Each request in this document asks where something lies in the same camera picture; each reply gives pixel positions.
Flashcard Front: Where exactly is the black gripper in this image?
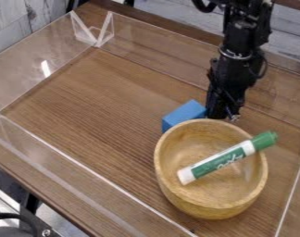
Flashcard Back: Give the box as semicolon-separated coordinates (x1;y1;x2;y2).
206;45;266;121

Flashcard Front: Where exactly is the blue foam block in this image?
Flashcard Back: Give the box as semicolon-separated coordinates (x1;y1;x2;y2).
161;100;206;132

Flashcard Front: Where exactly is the light wooden bowl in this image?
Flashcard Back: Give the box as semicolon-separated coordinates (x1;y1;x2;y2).
154;118;269;219

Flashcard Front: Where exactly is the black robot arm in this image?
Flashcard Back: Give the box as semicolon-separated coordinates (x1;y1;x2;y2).
192;0;274;120

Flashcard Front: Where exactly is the green and white marker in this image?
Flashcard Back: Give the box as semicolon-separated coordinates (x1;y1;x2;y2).
177;131;277;185

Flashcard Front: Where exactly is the clear acrylic tray wall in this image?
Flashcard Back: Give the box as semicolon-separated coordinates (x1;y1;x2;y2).
0;6;300;237

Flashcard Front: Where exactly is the black metal bracket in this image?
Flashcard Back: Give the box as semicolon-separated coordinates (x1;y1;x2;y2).
19;207;63;237

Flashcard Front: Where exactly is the black cable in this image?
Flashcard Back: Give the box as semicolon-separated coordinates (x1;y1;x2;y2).
0;212;37;237

